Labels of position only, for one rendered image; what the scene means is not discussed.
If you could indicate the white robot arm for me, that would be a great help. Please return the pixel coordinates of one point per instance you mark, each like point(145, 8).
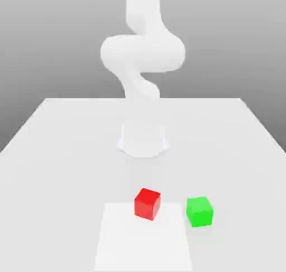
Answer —
point(143, 53)

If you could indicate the small red cube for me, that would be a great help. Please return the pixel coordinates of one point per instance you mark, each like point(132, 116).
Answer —
point(147, 203)

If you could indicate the small green cube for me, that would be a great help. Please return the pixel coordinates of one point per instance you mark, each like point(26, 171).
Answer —
point(199, 212)

